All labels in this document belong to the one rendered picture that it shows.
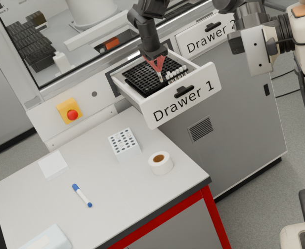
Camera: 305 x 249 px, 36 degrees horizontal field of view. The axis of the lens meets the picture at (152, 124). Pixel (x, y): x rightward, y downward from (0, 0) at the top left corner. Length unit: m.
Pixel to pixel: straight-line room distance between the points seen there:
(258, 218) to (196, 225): 0.82
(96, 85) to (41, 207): 0.51
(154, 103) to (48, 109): 0.44
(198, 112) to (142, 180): 0.65
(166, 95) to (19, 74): 0.53
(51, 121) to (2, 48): 0.33
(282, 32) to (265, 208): 1.37
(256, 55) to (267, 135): 1.30
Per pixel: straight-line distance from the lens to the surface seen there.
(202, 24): 1.92
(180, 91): 1.54
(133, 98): 1.66
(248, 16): 1.10
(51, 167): 1.73
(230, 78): 2.09
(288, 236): 1.14
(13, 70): 1.72
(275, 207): 2.33
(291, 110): 2.87
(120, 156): 1.59
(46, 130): 1.82
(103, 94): 1.83
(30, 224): 1.58
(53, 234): 1.41
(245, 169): 2.37
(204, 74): 1.60
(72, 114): 1.74
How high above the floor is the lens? 1.68
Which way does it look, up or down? 32 degrees down
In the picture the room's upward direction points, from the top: 23 degrees counter-clockwise
